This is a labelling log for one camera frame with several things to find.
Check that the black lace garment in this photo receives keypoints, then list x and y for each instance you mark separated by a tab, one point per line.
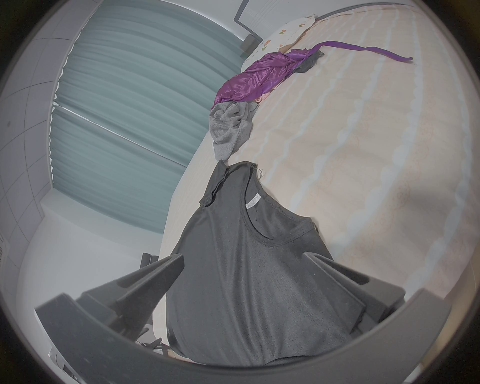
309	63

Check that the grey garment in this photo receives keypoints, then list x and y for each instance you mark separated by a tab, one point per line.
228	127

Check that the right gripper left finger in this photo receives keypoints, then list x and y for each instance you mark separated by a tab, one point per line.
135	296

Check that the blue-green curtain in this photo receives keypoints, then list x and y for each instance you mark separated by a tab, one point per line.
150	75
112	168

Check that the black chest of drawers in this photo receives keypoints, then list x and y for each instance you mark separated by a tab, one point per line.
147	259

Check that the purple satin garment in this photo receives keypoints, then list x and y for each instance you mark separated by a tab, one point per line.
255	80

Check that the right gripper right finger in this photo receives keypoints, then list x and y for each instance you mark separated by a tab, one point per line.
348	296

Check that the bed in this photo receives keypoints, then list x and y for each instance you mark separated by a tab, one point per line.
375	150

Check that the grey bedside table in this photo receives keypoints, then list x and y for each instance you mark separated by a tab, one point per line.
248	45

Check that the white printed pillow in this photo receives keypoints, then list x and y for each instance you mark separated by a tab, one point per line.
288	32

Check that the black T-shirt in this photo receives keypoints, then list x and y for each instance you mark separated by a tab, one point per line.
243	281

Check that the pink garment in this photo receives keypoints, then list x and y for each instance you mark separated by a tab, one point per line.
262	98

